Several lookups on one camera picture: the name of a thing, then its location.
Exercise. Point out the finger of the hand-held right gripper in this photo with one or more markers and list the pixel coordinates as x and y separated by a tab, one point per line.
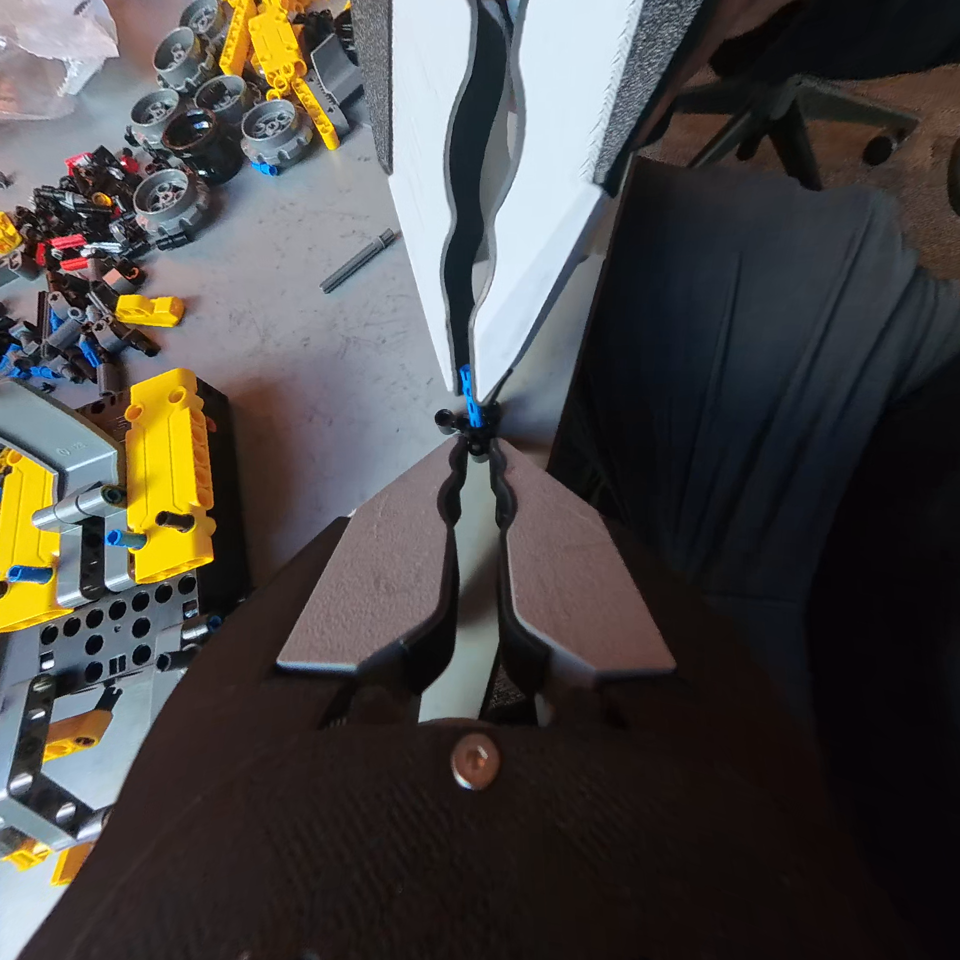
424	112
555	150

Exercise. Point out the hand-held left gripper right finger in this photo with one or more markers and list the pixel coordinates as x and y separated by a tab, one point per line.
585	592

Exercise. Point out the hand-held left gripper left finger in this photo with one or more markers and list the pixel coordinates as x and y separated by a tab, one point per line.
367	592

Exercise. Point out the grey axle rod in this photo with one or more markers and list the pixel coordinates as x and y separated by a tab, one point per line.
360	260

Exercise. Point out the black connector brick piece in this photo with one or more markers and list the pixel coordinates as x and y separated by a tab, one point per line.
469	427

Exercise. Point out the blue pin brick piece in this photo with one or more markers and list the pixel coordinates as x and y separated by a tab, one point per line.
469	390

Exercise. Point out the yellow toy brick vehicle model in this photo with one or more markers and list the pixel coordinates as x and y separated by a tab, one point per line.
165	480

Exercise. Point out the pile of small brick parts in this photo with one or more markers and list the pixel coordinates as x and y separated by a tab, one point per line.
75	255

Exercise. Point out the grey desk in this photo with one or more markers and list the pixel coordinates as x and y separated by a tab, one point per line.
300	337

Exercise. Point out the person's grey trouser legs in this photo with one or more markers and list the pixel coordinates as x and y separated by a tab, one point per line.
750	375

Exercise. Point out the clear plastic bag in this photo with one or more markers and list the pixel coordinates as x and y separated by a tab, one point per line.
52	52

